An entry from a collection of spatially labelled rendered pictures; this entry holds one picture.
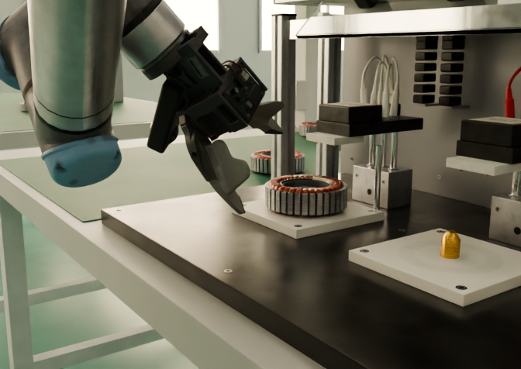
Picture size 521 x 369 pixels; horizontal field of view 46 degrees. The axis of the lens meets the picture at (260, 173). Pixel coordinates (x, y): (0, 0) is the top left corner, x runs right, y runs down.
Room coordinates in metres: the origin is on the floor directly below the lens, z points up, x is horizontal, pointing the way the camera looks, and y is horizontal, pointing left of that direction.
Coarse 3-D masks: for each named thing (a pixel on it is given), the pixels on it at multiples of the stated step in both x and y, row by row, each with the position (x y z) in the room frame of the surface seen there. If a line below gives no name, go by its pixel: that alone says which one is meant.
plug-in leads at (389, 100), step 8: (384, 56) 0.92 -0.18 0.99; (368, 64) 0.91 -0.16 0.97; (384, 64) 0.90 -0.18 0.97; (392, 64) 0.91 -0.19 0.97; (376, 72) 0.88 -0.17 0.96; (392, 72) 0.91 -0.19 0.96; (376, 80) 0.88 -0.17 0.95; (392, 80) 0.91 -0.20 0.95; (376, 88) 0.88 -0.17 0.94; (392, 88) 0.92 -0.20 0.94; (376, 96) 0.88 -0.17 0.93; (384, 96) 0.87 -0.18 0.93; (392, 96) 0.88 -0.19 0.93; (376, 104) 0.88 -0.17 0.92; (384, 104) 0.86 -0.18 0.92; (392, 104) 0.88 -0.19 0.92; (384, 112) 0.86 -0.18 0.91; (392, 112) 0.88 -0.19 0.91
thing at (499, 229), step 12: (492, 204) 0.71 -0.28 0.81; (504, 204) 0.70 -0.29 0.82; (516, 204) 0.68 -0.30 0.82; (492, 216) 0.71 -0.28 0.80; (504, 216) 0.70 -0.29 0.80; (516, 216) 0.68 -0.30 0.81; (492, 228) 0.71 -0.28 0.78; (504, 228) 0.69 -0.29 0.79; (516, 228) 0.68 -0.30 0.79; (504, 240) 0.69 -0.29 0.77; (516, 240) 0.68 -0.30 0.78
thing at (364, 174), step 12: (360, 168) 0.90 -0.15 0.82; (372, 168) 0.88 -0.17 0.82; (384, 168) 0.88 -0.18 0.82; (408, 168) 0.88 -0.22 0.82; (360, 180) 0.90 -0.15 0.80; (372, 180) 0.87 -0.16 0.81; (384, 180) 0.86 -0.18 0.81; (396, 180) 0.86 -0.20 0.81; (408, 180) 0.87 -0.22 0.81; (360, 192) 0.90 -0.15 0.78; (372, 192) 0.87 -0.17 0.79; (384, 192) 0.85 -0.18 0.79; (396, 192) 0.86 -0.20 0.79; (408, 192) 0.87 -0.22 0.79; (372, 204) 0.87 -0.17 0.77; (384, 204) 0.85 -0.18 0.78; (396, 204) 0.86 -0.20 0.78; (408, 204) 0.87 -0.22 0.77
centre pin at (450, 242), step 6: (444, 234) 0.61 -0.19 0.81; (450, 234) 0.61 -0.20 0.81; (456, 234) 0.61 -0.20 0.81; (444, 240) 0.61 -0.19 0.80; (450, 240) 0.60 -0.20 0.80; (456, 240) 0.60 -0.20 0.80; (444, 246) 0.61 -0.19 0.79; (450, 246) 0.60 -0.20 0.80; (456, 246) 0.60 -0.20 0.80; (444, 252) 0.61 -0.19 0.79; (450, 252) 0.60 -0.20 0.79; (456, 252) 0.60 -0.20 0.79; (450, 258) 0.60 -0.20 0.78; (456, 258) 0.60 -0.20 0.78
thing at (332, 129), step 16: (320, 112) 0.86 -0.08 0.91; (336, 112) 0.83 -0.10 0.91; (352, 112) 0.81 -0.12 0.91; (368, 112) 0.83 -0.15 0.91; (320, 128) 0.86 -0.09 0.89; (336, 128) 0.83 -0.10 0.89; (352, 128) 0.81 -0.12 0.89; (368, 128) 0.83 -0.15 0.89; (384, 128) 0.84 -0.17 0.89; (400, 128) 0.86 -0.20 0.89; (416, 128) 0.88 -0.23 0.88; (336, 144) 0.80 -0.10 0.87; (384, 144) 0.89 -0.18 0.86; (384, 160) 0.89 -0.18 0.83
